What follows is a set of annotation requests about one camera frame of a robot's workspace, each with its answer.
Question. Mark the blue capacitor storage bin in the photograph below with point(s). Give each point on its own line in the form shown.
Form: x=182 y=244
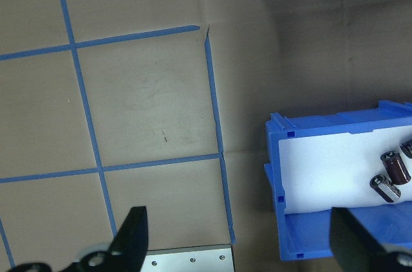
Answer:
x=309 y=233

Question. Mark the dark maroon cylindrical capacitor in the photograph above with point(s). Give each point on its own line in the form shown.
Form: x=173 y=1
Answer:
x=384 y=188
x=395 y=168
x=407 y=148

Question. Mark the white liner of capacitor bin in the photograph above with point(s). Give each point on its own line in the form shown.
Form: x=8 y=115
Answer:
x=322 y=172

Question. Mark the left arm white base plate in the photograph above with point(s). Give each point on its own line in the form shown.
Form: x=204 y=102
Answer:
x=193 y=259

